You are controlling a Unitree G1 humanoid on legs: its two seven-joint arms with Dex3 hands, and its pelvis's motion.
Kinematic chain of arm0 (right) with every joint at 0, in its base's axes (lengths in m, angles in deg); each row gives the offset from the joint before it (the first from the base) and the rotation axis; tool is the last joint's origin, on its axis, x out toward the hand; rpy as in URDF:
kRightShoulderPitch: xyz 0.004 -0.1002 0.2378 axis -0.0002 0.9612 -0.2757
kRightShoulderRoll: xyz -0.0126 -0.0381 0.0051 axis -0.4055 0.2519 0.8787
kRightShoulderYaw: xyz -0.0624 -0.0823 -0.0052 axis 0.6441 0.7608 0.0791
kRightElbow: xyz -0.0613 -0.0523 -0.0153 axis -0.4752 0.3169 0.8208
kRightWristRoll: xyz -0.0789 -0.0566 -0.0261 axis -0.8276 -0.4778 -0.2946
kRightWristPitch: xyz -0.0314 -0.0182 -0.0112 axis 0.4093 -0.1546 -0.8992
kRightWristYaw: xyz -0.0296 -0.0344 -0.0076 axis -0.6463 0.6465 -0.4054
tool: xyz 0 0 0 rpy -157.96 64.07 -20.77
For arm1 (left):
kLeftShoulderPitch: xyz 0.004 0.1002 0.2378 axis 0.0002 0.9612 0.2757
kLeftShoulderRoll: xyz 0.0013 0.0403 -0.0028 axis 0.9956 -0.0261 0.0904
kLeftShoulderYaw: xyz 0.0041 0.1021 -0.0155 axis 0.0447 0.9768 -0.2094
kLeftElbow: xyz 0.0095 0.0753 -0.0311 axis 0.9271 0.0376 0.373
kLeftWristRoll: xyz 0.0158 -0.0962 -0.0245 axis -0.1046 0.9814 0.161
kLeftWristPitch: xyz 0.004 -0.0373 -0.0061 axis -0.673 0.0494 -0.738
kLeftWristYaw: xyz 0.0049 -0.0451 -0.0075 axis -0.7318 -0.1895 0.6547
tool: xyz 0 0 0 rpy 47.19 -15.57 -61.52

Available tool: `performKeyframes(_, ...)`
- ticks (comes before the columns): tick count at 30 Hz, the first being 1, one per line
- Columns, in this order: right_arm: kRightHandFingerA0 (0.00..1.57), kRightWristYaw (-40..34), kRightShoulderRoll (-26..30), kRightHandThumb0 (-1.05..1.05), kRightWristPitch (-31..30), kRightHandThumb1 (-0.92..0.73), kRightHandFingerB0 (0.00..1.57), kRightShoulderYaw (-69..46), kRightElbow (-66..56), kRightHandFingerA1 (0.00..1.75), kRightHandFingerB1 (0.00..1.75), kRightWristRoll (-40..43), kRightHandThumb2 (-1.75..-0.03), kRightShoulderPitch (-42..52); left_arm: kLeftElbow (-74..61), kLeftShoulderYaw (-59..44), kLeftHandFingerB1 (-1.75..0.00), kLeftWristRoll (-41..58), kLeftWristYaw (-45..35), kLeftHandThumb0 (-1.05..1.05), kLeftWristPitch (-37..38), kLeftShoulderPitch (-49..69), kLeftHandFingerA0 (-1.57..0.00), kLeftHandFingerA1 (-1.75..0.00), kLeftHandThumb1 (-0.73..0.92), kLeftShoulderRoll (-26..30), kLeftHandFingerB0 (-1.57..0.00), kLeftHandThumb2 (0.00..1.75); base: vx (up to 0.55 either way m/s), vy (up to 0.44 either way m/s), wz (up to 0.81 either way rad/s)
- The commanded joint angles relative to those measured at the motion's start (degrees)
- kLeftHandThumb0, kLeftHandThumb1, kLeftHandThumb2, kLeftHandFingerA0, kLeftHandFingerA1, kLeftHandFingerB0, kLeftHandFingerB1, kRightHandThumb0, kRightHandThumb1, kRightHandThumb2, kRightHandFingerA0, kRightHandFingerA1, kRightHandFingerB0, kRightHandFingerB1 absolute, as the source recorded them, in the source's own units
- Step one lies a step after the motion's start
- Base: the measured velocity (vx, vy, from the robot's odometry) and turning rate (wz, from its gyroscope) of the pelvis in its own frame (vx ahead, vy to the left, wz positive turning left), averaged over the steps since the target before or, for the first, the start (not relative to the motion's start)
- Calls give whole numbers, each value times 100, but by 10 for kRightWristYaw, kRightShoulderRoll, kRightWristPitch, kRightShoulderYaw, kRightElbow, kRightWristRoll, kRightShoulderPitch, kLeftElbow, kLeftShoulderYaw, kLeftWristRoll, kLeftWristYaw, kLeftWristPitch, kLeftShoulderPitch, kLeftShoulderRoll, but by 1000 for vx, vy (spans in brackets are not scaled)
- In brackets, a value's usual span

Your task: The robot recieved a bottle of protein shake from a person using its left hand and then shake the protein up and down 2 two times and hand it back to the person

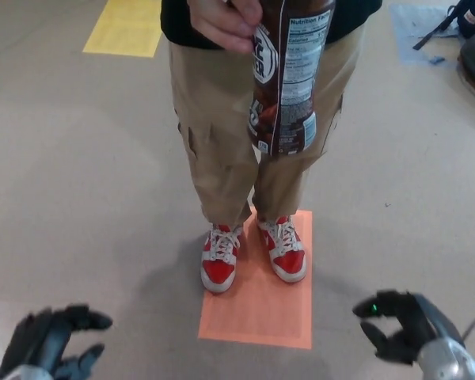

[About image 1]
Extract red white right sneaker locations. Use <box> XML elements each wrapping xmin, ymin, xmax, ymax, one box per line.
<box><xmin>200</xmin><ymin>223</ymin><xmax>245</xmax><ymax>294</ymax></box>

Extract brown protein shake bottle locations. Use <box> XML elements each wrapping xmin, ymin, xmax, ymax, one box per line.
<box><xmin>247</xmin><ymin>0</ymin><xmax>336</xmax><ymax>156</ymax></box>

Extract black shirt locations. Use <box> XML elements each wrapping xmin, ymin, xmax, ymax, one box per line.
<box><xmin>160</xmin><ymin>0</ymin><xmax>383</xmax><ymax>51</ymax></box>

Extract person's right hand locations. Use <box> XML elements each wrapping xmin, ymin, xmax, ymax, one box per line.
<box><xmin>192</xmin><ymin>0</ymin><xmax>264</xmax><ymax>55</ymax></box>

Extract yellow floor mat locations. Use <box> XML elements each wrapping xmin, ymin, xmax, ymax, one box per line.
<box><xmin>82</xmin><ymin>0</ymin><xmax>165</xmax><ymax>59</ymax></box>

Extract dark blue backpack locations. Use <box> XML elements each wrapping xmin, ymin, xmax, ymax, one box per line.
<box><xmin>412</xmin><ymin>0</ymin><xmax>475</xmax><ymax>51</ymax></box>

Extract red white left sneaker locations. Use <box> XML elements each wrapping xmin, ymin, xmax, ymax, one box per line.
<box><xmin>256</xmin><ymin>215</ymin><xmax>306</xmax><ymax>284</ymax></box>

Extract red white sneaker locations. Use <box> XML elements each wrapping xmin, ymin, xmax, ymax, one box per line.
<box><xmin>256</xmin><ymin>215</ymin><xmax>306</xmax><ymax>284</ymax></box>
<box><xmin>200</xmin><ymin>223</ymin><xmax>245</xmax><ymax>294</ymax></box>

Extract light blue floor sheet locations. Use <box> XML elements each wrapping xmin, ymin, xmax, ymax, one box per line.
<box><xmin>389</xmin><ymin>3</ymin><xmax>466</xmax><ymax>67</ymax></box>

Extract khaki cargo trousers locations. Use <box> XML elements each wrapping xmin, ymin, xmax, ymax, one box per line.
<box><xmin>168</xmin><ymin>29</ymin><xmax>361</xmax><ymax>227</ymax></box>

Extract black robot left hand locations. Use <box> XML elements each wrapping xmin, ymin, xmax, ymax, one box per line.
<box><xmin>0</xmin><ymin>303</ymin><xmax>114</xmax><ymax>380</ymax></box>

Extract orange floor mat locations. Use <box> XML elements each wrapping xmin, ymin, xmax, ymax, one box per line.
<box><xmin>197</xmin><ymin>205</ymin><xmax>314</xmax><ymax>350</ymax></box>

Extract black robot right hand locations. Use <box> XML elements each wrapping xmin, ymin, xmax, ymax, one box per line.
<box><xmin>351</xmin><ymin>291</ymin><xmax>460</xmax><ymax>365</ymax></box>

